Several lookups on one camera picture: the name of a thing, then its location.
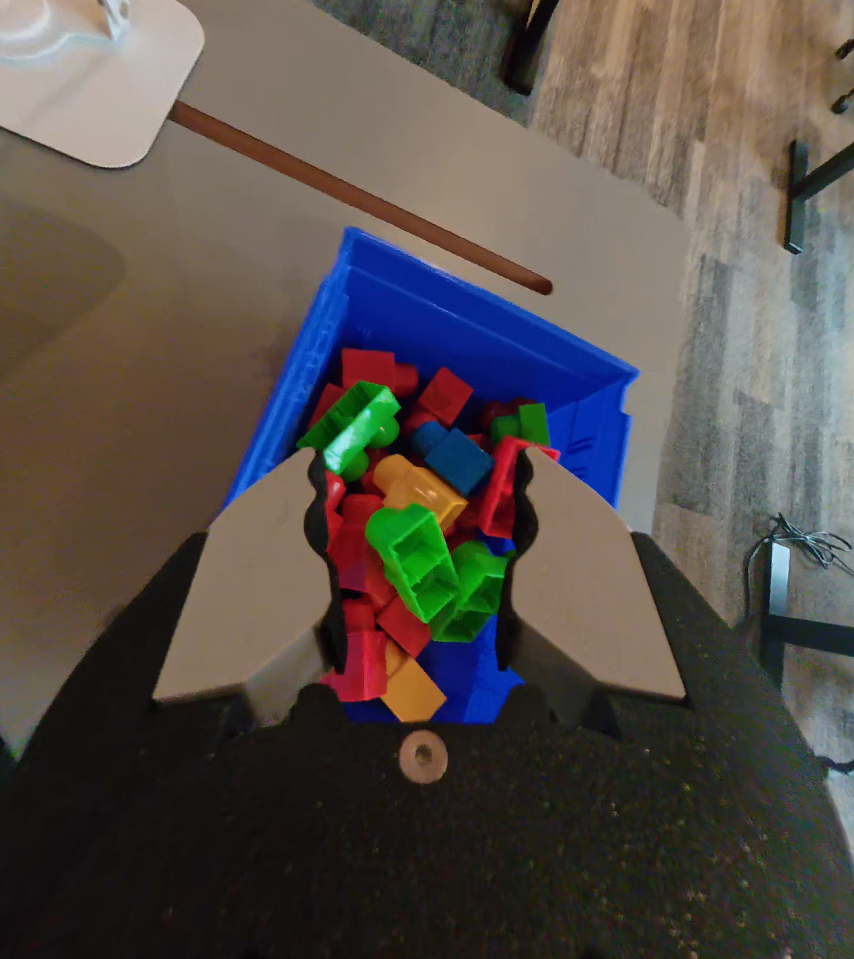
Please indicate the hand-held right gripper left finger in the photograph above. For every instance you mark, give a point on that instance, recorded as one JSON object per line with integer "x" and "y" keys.
{"x": 240, "y": 600}

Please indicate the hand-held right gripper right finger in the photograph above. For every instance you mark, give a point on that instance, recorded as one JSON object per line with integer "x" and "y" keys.
{"x": 607, "y": 600}

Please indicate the heap of assorted mega blocks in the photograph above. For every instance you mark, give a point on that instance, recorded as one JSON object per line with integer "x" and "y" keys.
{"x": 427, "y": 495}

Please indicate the blue plastic storage bin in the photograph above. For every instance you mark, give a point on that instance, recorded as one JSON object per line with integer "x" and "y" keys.
{"x": 397, "y": 307}

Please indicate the black desk foot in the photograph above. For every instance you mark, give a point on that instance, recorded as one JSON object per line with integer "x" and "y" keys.
{"x": 832, "y": 630}

